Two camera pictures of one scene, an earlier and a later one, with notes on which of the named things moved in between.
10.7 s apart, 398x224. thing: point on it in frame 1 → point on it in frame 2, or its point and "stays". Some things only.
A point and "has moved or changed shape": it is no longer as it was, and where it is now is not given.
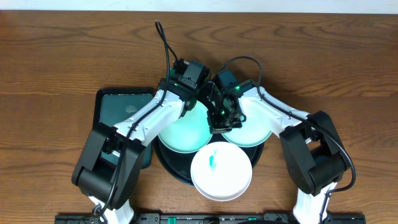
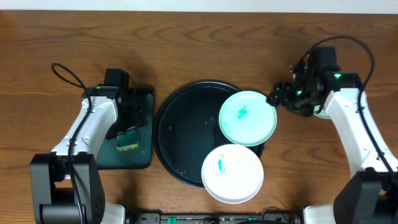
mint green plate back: (259, 124) stays
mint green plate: (191, 133) has moved or changed shape
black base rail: (212, 218) stays
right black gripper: (216, 127) → (280, 94)
